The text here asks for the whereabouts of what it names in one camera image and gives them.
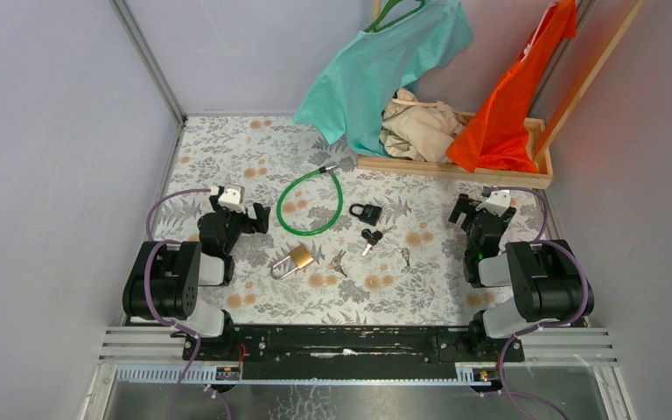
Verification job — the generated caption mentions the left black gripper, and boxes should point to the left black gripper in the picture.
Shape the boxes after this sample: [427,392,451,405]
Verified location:
[208,196,269,256]

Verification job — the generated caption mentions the small silver cable-lock key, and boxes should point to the small silver cable-lock key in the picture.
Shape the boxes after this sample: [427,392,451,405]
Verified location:
[399,248,410,267]

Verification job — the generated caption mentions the green cable lock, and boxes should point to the green cable lock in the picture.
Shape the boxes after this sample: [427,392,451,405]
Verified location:
[276,164,345,238]

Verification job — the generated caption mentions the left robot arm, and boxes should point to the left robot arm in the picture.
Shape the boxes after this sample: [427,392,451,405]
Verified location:
[122,188,271,360]

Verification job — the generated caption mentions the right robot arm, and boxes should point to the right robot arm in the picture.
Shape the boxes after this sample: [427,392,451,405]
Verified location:
[449,190,595,361]

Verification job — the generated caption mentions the wooden tray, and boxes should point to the wooden tray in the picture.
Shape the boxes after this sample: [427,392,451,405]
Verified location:
[356,111,555,191]

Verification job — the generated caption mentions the brass padlock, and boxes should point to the brass padlock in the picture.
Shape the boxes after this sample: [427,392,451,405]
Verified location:
[269,244,314,280]

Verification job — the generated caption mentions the orange t-shirt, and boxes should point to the orange t-shirt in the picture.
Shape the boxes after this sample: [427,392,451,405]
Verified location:
[445,0,578,173]

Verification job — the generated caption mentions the floral table mat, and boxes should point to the floral table mat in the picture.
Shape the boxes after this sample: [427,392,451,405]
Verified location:
[153,116,511,325]

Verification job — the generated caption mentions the beige crumpled cloth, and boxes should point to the beige crumpled cloth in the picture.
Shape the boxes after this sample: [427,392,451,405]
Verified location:
[380,87,467,164]

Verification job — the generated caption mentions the black padlock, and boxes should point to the black padlock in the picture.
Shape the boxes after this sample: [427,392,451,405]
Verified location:
[348,203,382,227]

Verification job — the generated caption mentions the black head keys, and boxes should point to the black head keys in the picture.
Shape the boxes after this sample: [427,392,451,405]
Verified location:
[360,228,383,256]

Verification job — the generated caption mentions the teal t-shirt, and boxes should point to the teal t-shirt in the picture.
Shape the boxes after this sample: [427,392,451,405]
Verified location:
[294,1,473,157]

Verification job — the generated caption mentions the green clothes hanger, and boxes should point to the green clothes hanger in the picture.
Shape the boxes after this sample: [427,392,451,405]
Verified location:
[364,0,427,33]

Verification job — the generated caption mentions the wooden rack pole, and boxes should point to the wooden rack pole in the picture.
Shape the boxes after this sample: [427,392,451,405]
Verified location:
[534,0,646,164]

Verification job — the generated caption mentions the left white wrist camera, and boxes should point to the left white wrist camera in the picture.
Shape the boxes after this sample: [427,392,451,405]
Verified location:
[210,185,246,214]

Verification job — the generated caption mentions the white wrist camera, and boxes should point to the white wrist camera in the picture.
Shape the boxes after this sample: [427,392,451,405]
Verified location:
[210,185,246,214]
[478,187,511,216]

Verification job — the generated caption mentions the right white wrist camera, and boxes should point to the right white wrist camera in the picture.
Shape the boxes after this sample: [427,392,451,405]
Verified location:
[478,187,511,216]

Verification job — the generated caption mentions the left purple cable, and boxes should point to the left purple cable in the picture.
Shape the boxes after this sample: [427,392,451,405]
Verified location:
[143,187,233,420]

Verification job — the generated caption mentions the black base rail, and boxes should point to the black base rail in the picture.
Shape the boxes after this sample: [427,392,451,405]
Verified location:
[182,324,525,381]

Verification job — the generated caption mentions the aluminium corner post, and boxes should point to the aluminium corner post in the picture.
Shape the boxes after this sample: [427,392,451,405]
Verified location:
[108,0,186,124]

